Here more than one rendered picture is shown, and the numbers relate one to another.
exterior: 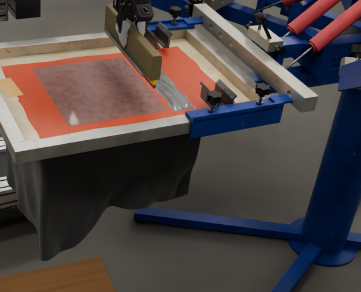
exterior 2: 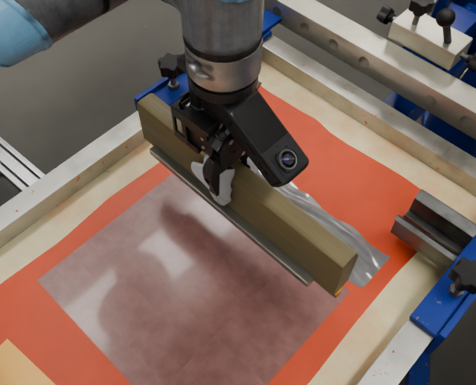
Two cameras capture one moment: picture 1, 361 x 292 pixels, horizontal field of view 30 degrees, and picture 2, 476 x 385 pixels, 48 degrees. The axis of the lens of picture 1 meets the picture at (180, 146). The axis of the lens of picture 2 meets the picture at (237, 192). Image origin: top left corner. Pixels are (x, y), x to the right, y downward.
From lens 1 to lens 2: 1.44 m
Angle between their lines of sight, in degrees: 24
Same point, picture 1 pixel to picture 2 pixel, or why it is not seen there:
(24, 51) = (2, 240)
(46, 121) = not seen: outside the picture
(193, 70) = (322, 144)
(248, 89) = (452, 169)
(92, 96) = (194, 318)
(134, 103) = (280, 301)
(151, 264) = not seen: hidden behind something
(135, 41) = (263, 210)
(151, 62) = (337, 275)
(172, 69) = not seen: hidden behind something
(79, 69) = (127, 237)
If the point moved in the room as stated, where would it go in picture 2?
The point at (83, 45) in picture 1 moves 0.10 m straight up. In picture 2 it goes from (105, 165) to (90, 124)
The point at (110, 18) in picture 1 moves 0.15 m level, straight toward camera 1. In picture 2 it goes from (161, 134) to (200, 221)
